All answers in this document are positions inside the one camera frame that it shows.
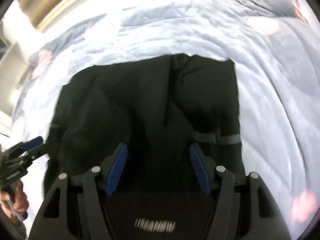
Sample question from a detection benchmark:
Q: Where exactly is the black hooded jacket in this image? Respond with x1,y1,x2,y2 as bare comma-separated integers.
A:
44,54,245,239

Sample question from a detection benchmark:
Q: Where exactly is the person left hand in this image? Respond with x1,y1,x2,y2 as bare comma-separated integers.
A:
1,180,29,223

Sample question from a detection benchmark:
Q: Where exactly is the white bookshelf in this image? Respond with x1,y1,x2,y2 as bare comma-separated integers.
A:
1,0,41,124

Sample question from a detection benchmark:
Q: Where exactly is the grey floral bed quilt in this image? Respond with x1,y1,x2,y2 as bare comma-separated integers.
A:
11,0,319,239

